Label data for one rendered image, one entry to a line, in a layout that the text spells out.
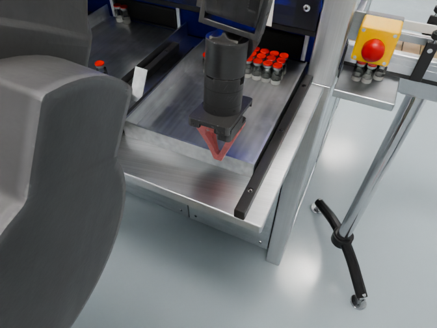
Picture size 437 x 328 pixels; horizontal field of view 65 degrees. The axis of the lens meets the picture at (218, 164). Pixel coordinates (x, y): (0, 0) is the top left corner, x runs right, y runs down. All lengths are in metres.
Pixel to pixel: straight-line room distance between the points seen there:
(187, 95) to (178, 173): 0.22
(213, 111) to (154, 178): 0.17
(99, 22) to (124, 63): 0.24
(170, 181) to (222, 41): 0.25
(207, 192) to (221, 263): 0.93
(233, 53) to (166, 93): 0.33
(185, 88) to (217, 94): 0.30
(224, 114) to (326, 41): 0.34
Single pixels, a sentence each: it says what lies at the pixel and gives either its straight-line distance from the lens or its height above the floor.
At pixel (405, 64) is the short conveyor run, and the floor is 0.92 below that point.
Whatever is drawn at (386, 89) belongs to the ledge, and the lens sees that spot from 0.85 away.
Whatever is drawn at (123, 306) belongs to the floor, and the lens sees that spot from 1.45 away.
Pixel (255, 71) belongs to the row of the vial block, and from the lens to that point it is 0.78.
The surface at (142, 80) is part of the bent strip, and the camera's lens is 0.74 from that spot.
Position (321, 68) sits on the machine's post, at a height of 0.92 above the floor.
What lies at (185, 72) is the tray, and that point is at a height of 0.88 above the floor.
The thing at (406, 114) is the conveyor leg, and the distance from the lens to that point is 1.01.
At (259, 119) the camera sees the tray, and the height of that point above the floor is 0.88.
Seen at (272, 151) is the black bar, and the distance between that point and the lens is 0.60.
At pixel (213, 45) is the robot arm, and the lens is 0.45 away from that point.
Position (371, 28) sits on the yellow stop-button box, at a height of 1.03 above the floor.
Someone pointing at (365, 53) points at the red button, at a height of 1.00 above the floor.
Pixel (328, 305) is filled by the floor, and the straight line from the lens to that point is 1.47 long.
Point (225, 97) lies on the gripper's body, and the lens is 0.48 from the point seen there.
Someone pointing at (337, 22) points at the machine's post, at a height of 1.02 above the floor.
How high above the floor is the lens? 1.33
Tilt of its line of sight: 48 degrees down
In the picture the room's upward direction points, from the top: straight up
